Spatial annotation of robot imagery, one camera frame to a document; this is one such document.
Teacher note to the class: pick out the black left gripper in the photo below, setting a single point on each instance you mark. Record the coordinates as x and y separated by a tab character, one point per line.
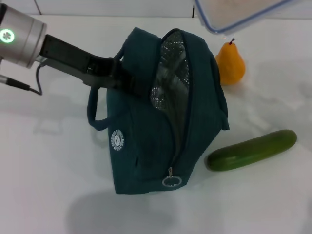
73	58

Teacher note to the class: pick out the orange pear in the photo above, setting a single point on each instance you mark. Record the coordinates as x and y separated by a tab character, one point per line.
231	65

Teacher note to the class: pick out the dark teal insulated lunch bag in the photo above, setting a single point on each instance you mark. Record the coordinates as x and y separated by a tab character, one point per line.
136	146

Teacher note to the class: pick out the clear food container blue rim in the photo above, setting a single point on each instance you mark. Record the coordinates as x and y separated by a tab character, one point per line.
231	14

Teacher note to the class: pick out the green cucumber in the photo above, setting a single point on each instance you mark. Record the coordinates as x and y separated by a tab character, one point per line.
251	151

